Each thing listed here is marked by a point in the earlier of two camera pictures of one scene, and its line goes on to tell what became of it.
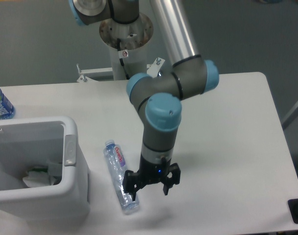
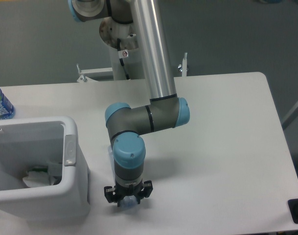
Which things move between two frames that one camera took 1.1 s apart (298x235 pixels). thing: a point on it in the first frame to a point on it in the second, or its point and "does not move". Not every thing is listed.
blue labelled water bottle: (2, 108) does not move
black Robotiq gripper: (151, 173) to (121, 192)
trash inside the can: (38, 177) does not move
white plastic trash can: (23, 145) does not move
